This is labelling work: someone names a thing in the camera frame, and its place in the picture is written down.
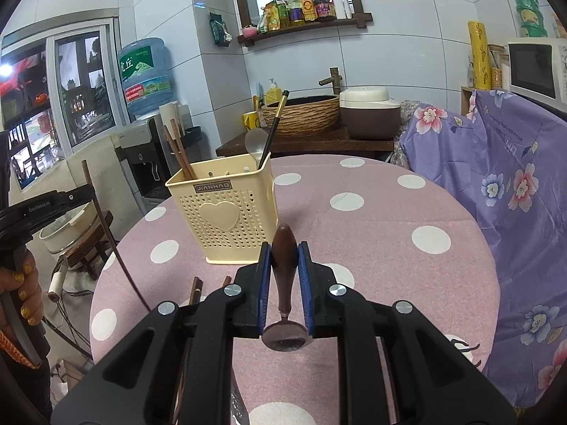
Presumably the bamboo style faucet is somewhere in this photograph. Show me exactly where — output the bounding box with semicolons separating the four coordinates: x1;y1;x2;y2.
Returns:
318;67;344;97

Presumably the grey water dispenser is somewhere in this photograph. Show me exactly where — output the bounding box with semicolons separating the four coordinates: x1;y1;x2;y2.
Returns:
114;117;173;215

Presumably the woven wash basin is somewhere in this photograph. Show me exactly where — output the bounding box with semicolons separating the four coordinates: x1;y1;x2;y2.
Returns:
260;94;341;138

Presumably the dark soy sauce bottle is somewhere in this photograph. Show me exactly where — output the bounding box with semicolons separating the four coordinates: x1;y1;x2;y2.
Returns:
312;0;337;22

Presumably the yellow wrap roll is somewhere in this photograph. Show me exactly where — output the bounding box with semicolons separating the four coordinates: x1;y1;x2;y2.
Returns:
467;20;492;90

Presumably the white pot with lid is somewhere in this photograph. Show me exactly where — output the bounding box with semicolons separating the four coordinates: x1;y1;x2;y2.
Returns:
39;204;100;255

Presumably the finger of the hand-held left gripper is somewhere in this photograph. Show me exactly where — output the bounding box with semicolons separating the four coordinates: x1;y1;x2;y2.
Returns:
53;185;98;210

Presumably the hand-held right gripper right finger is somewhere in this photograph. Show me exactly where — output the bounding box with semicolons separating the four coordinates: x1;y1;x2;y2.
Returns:
298;241;519;425

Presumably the green hanging packet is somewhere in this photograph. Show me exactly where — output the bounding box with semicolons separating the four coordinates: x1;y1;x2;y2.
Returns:
208;11;233;49

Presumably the blue water jug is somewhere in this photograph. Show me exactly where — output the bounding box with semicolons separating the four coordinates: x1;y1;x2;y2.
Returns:
117;38;174;118

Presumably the white cup dispenser tube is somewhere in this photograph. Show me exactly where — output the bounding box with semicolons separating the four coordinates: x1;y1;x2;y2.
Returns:
158;102;183;151

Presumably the person's left hand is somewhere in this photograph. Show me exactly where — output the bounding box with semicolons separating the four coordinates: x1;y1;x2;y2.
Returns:
0;248;49;341

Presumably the black chopstick gold tip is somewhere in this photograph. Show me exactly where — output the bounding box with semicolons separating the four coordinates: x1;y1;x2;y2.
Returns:
257;90;290;171

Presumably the wooden framed mirror shelf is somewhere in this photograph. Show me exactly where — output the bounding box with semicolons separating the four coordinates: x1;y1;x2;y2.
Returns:
227;0;374;49

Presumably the white microwave oven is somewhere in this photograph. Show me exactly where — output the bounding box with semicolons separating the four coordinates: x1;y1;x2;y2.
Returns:
507;38;567;107

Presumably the yellow green label bottle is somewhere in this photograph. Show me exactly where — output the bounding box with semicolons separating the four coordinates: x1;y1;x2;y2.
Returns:
267;0;290;32

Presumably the wooden handle metal spoon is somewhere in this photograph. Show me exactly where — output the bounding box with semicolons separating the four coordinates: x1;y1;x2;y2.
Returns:
261;223;308;354

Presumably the translucent grey plastic spoon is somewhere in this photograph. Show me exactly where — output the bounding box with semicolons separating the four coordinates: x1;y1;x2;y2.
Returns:
245;127;269;173

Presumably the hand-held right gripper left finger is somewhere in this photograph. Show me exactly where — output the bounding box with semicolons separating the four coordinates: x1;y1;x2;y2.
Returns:
51;243;273;425

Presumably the dark wooden stool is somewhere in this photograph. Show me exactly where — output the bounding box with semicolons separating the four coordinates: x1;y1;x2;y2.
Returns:
55;210;118;279

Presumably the dark wooden counter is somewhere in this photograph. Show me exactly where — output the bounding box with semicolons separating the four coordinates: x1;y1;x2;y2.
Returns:
216;126;396;160

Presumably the purple floral cloth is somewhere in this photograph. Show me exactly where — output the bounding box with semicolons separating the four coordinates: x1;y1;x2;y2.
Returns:
396;89;567;408

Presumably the pink polka dot tablecloth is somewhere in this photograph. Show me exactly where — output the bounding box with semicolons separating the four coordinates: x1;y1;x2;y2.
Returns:
89;154;501;425

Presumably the white brown rice cooker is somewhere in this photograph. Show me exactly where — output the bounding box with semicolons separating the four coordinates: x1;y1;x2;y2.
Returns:
339;87;402;140

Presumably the cream plastic utensil holder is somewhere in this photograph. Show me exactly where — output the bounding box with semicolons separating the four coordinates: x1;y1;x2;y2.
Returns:
165;157;280;266

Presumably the clear jar wooden lid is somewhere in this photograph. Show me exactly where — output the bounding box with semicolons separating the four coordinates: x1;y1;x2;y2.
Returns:
487;43;510;89

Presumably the sliding glass window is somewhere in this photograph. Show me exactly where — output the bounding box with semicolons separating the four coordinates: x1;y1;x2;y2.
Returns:
0;18;129;191

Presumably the orange wrist strap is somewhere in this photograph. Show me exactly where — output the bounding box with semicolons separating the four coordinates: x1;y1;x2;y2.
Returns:
0;328;38;370

